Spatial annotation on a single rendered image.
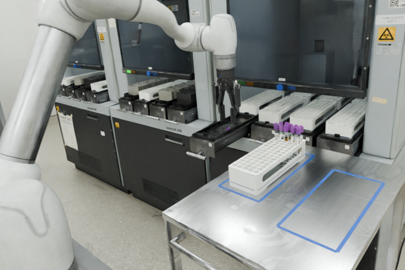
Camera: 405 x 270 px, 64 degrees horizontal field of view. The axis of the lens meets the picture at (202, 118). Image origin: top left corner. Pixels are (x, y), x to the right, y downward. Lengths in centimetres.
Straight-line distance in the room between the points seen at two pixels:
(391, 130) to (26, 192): 117
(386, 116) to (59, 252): 112
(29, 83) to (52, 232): 40
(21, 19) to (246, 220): 415
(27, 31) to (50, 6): 367
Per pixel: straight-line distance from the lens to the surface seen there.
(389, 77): 131
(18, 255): 83
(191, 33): 133
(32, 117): 98
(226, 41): 128
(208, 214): 86
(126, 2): 92
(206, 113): 175
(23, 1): 469
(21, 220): 80
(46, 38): 100
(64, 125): 301
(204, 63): 168
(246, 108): 160
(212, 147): 132
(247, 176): 92
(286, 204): 90
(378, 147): 139
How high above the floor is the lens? 132
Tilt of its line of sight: 19 degrees down
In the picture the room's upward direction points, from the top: 5 degrees counter-clockwise
